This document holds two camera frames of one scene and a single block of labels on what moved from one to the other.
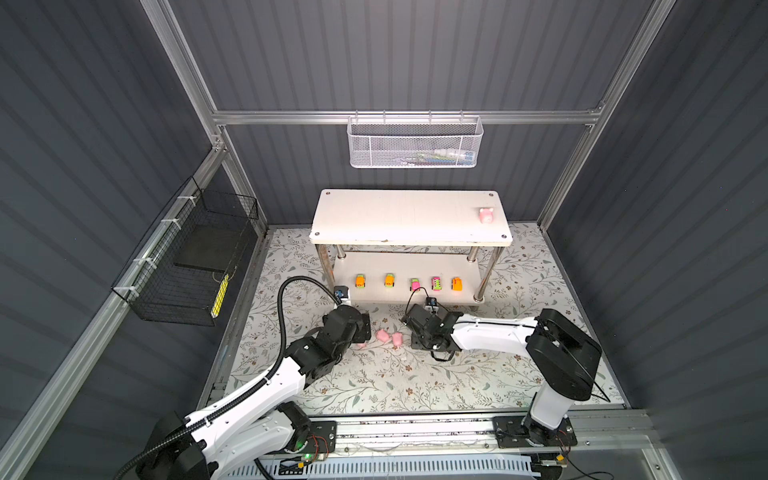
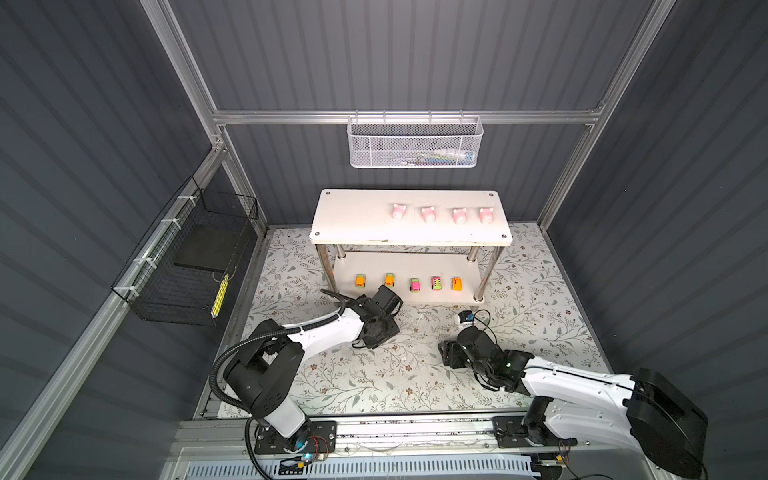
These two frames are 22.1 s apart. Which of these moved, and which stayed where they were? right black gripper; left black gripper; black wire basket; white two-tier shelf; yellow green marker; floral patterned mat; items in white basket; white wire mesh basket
Moved: left black gripper; right black gripper
Stayed: white two-tier shelf; items in white basket; black wire basket; yellow green marker; floral patterned mat; white wire mesh basket
